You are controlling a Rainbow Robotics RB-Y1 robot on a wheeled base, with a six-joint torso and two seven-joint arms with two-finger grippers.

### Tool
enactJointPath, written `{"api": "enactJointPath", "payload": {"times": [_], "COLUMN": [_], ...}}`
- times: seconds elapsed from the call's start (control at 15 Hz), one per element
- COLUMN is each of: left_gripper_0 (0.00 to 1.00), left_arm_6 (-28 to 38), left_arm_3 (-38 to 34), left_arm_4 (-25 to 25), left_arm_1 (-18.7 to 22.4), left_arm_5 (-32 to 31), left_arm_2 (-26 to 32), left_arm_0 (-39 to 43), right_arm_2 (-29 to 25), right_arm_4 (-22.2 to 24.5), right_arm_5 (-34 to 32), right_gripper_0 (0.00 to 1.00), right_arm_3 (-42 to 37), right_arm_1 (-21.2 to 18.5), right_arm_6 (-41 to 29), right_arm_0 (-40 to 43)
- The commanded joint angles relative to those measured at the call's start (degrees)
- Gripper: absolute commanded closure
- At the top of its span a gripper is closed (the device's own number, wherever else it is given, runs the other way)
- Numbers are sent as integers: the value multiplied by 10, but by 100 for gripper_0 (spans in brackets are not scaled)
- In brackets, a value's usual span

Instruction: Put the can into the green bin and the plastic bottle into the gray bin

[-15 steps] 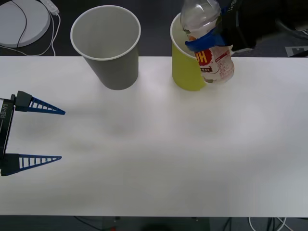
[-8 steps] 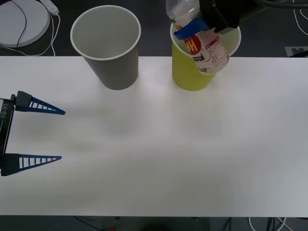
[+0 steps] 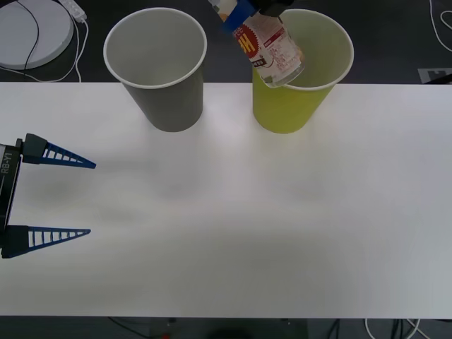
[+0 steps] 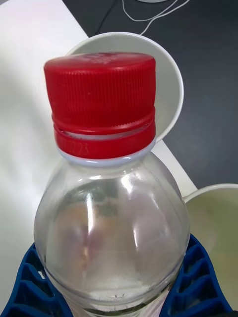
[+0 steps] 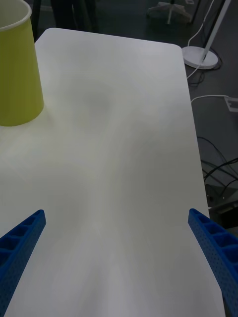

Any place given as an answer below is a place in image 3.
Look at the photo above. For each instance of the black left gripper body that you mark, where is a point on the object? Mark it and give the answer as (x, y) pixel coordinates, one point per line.
(7, 183)

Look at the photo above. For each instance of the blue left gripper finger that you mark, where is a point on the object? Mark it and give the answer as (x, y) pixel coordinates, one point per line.
(35, 150)
(17, 242)

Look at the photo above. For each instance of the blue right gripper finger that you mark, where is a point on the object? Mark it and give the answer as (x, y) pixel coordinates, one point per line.
(240, 14)

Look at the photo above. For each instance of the clear bottle with red cap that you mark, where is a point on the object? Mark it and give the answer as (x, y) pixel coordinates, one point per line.
(273, 53)

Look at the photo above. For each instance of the yellow-green plastic bin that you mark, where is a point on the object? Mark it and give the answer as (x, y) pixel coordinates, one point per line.
(282, 109)

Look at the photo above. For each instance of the white round stand base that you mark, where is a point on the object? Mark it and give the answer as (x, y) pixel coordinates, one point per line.
(21, 35)

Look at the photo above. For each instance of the grey plastic bin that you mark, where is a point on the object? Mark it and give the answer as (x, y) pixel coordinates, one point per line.
(166, 106)

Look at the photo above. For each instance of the white power strip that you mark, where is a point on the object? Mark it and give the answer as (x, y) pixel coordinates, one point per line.
(75, 8)

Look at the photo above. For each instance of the grey marker plate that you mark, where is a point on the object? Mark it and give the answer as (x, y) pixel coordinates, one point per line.
(434, 75)

